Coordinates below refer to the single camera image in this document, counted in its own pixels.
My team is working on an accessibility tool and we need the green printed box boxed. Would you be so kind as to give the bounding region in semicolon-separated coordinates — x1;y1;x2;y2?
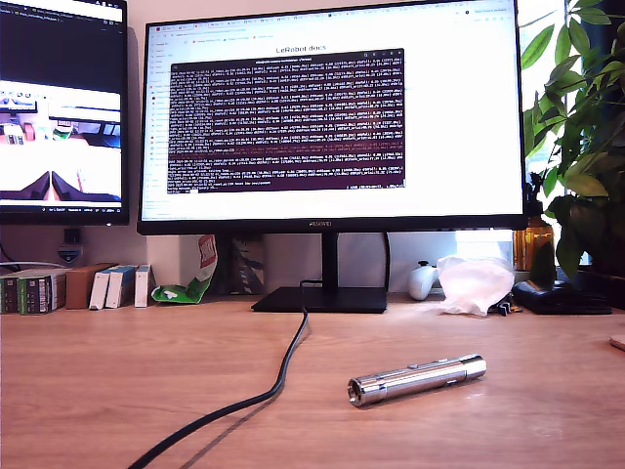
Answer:
0;276;20;315
17;272;67;315

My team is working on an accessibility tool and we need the blue and white wall badge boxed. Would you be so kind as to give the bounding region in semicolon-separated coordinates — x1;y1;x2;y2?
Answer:
57;245;83;268

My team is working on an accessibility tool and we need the black monitor with camera feeds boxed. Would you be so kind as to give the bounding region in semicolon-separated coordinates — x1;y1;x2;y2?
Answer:
0;0;131;227

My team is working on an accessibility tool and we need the metallic laser pointer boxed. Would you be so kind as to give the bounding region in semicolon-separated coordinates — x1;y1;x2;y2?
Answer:
347;353;488;408

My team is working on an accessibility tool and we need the brown cardboard box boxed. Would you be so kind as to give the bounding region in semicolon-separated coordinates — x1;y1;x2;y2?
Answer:
64;262;118;311

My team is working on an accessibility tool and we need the black pouch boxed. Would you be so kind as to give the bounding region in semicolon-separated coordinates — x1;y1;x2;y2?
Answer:
511;277;614;316

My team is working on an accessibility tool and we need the thin white cable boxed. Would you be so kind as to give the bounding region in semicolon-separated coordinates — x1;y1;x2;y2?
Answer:
0;260;67;272

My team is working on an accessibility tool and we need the thick black table cable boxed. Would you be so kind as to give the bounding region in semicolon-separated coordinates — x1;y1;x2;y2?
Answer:
127;278;323;469

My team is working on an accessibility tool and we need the large black Huawei monitor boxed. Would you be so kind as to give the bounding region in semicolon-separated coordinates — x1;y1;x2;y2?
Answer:
136;0;530;314

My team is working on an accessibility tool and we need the green leafy houseplant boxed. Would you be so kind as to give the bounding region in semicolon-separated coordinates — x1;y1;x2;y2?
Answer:
520;0;625;282

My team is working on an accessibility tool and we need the white crumpled plastic bag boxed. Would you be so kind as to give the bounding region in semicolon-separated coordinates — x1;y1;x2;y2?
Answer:
429;254;517;318

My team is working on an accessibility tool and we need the white game controller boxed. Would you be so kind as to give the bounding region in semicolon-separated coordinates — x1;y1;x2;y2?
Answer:
407;261;440;301

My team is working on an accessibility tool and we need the dark patterned carton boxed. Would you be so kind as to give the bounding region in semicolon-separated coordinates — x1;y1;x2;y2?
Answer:
229;233;268;295

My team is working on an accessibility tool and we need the green and white snack bag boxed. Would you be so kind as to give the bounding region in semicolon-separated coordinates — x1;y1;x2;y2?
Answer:
149;234;219;305

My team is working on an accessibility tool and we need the thin black monitor cable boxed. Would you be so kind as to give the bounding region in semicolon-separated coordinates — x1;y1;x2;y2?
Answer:
382;232;393;294

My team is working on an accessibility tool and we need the amber glass bottle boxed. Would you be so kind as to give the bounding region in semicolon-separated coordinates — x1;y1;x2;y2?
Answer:
513;197;557;273

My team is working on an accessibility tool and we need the small white box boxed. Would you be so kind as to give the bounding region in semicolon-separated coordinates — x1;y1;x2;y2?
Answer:
134;264;153;309
88;270;112;311
104;265;139;310

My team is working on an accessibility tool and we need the black binder clip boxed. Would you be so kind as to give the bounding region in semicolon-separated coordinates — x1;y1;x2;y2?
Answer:
490;298;523;318

